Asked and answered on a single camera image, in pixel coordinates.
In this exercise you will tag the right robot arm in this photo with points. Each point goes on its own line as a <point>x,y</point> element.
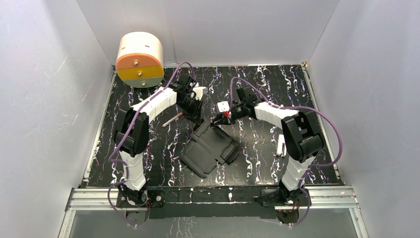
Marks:
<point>302,137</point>

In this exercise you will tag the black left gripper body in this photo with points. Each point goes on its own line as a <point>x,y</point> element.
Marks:
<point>192,107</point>

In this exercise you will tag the round cream drawer cabinet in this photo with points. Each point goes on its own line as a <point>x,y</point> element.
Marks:
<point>139,61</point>

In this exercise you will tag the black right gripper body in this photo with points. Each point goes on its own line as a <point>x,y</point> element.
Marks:
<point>237,112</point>

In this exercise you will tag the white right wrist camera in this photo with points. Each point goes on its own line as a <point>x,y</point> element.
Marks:
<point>223,108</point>

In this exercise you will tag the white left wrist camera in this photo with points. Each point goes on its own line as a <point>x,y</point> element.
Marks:
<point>198,92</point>

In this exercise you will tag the aluminium front rail frame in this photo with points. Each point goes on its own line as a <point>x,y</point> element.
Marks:
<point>219,201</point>

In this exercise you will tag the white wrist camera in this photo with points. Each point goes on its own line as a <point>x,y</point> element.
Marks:
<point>198,92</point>
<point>223,108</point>

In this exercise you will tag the pink white marker pen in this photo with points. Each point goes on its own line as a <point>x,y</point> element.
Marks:
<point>172,120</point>

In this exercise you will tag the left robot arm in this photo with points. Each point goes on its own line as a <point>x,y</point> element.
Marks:
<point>132,133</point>

